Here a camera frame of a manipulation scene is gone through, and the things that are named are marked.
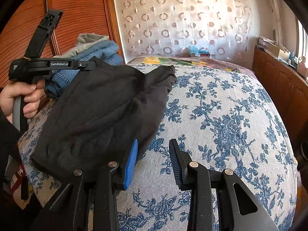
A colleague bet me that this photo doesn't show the black shorts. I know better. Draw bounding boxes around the black shorts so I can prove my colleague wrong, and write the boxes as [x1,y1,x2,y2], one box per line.
[31,58,177,180]

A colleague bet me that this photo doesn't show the left hand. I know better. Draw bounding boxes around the left hand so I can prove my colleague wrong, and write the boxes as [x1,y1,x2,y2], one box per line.
[1,79,44,123]

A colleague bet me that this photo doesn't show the folded blue jeans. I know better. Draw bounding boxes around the folded blue jeans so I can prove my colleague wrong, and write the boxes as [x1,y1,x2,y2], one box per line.
[44,40,123,99]

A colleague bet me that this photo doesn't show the folded grey-green pants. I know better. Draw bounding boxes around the folded grey-green pants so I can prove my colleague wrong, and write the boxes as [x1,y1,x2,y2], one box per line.
[54,33,109,59]

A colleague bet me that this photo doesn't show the wooden louvred wardrobe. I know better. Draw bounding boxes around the wooden louvred wardrobe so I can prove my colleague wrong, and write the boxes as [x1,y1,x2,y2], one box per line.
[1,0,122,86]

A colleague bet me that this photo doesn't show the blue floral bed sheet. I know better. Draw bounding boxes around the blue floral bed sheet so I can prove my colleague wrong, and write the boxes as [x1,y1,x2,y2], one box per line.
[18,63,299,231]

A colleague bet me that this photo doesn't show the wooden side cabinet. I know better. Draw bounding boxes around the wooden side cabinet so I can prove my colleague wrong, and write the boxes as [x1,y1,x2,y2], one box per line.
[252,48,308,150]

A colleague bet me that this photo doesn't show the colourful floral blanket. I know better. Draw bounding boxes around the colourful floral blanket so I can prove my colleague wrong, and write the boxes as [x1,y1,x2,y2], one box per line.
[129,56,256,78]

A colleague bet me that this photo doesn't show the white circle-pattern curtain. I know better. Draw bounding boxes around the white circle-pattern curtain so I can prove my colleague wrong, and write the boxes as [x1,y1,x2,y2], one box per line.
[115,0,252,63]

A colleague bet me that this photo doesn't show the cardboard box on cabinet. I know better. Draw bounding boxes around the cardboard box on cabinet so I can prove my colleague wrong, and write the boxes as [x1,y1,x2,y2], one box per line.
[267,43,290,62]

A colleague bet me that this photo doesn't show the tied side curtain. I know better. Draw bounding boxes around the tied side curtain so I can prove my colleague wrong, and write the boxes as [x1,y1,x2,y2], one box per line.
[269,0,284,45]

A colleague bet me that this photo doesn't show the window with frame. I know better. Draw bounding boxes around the window with frame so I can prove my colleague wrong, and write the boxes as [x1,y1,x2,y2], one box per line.
[295,18,307,59]

